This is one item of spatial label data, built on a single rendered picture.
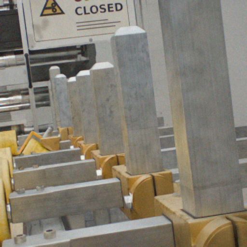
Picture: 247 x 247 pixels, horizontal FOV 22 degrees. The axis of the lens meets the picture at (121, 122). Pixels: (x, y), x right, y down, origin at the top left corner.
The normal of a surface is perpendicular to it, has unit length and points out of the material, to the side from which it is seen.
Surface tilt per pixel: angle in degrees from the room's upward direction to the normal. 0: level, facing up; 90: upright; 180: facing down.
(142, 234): 90
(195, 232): 90
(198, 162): 90
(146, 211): 90
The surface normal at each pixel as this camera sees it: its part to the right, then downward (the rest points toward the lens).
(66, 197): 0.15, 0.04
